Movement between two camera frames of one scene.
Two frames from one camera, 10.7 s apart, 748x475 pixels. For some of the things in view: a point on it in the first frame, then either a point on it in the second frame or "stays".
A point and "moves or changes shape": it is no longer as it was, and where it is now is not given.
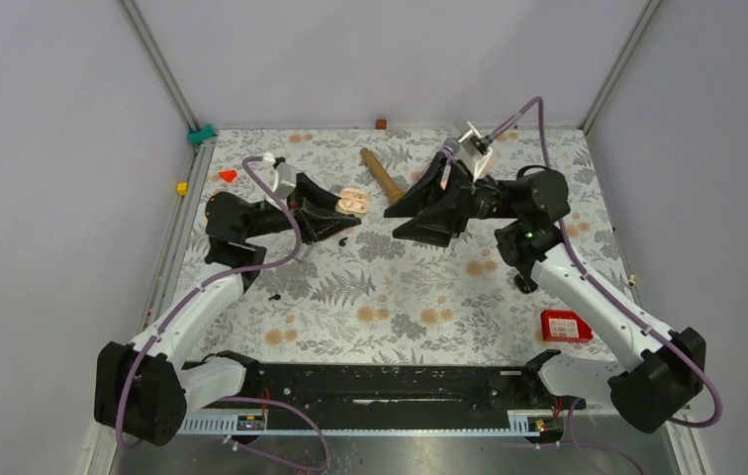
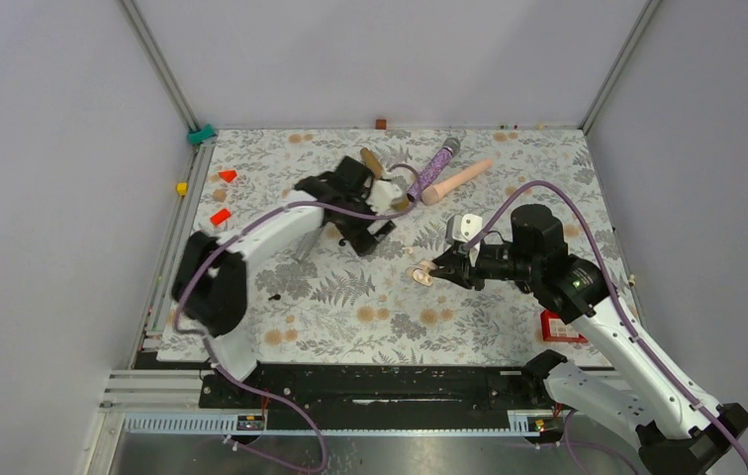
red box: x=564 y=325 stays
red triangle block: x=228 y=175 stays
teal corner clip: x=197 y=137 stays
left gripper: x=309 y=197 to x=361 y=238
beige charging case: x=352 y=201 moves or changes shape
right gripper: x=438 y=219 to x=467 y=272
